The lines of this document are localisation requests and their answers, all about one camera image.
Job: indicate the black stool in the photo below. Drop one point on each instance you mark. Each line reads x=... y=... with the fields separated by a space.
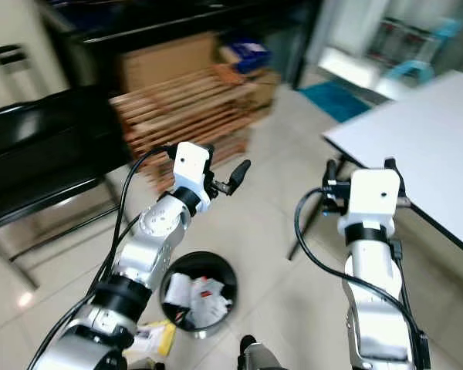
x=9 y=52

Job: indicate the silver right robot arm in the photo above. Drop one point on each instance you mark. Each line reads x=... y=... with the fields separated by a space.
x=370 y=285

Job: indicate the blue box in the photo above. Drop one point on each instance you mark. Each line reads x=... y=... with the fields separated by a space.
x=247 y=52

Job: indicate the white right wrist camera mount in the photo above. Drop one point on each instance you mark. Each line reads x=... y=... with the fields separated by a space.
x=370 y=193

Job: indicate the yellow flat package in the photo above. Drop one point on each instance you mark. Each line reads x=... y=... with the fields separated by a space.
x=154 y=335

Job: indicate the brown cardboard box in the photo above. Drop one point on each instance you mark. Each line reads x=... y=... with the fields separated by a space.
x=162 y=62

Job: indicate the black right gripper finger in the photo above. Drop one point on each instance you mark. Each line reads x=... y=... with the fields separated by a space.
x=329 y=171
x=390 y=163

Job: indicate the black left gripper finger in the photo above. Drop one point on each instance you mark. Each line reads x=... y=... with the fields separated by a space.
x=239 y=176

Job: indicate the black chair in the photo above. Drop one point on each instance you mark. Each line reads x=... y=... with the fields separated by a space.
x=38 y=146

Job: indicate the crumpled white paper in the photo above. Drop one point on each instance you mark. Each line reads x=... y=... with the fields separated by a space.
x=207 y=312

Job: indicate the black round rubbish bin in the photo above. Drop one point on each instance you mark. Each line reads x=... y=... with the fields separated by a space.
x=212 y=266

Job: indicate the light blue plastic chair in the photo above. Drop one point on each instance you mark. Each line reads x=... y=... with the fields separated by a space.
x=409 y=68

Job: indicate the white board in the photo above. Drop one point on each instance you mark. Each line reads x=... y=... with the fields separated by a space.
x=343 y=68

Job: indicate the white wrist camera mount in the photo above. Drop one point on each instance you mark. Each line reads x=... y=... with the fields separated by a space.
x=191 y=166
x=370 y=193

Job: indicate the black desk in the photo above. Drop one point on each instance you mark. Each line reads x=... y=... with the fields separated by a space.
x=147 y=23

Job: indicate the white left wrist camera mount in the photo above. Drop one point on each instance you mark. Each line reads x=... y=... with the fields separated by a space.
x=191 y=166

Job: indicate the white paper sheet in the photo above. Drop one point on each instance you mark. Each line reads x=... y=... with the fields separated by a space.
x=177 y=291

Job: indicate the blue floor mat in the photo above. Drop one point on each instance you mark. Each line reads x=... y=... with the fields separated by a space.
x=332 y=100

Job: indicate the wooden slatted rack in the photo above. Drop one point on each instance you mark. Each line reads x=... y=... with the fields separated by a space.
x=177 y=108

